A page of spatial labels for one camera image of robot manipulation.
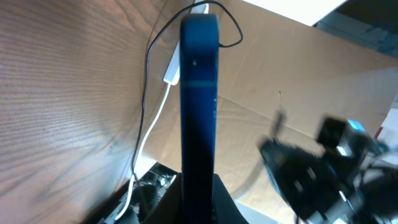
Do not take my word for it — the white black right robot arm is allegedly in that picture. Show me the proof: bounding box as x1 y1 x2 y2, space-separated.
258 111 397 223

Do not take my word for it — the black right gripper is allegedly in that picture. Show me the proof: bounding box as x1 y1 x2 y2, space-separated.
258 108 351 223

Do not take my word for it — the white power strip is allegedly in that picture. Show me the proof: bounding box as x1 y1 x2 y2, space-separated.
163 4 209 85

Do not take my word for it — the black USB charging cable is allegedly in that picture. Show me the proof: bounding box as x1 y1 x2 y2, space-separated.
130 0 244 181

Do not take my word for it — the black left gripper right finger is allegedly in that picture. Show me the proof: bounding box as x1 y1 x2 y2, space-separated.
213 174 248 224

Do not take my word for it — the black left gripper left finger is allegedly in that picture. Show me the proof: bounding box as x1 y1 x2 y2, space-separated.
142 173 183 224

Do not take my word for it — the brown cardboard box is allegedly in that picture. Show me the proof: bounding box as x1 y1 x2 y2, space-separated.
142 0 398 224

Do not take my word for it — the blue Galaxy smartphone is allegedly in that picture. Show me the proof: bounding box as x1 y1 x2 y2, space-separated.
180 14 219 223

